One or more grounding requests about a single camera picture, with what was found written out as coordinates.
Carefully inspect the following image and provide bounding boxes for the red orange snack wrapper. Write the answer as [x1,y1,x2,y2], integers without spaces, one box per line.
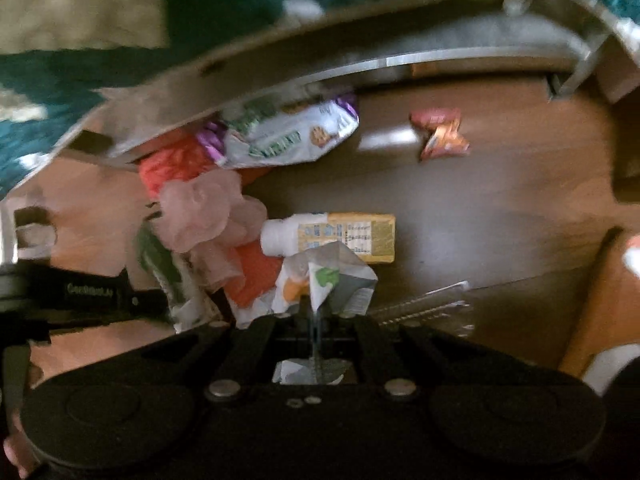
[409,108,471,162]

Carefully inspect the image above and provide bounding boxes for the white purple cookie wrapper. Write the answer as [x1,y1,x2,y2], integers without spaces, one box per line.
[195,93,360,169]

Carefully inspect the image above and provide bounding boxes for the green white wrapper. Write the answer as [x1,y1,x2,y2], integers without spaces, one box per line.
[134,217,222,334]

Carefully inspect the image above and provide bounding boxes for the metal bed frame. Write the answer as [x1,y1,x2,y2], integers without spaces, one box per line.
[0,0,640,266]

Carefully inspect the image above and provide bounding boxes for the yellow juice box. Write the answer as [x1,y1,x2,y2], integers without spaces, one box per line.
[259,212,396,264]

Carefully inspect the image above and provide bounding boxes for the white green carton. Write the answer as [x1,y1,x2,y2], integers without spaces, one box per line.
[230,242,378,330]

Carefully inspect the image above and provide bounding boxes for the red crumpled plastic bag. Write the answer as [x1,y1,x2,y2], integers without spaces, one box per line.
[136,135,271,201]

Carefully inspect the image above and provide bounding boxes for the teal cream chevron blanket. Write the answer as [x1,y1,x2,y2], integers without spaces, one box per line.
[0,0,640,201]

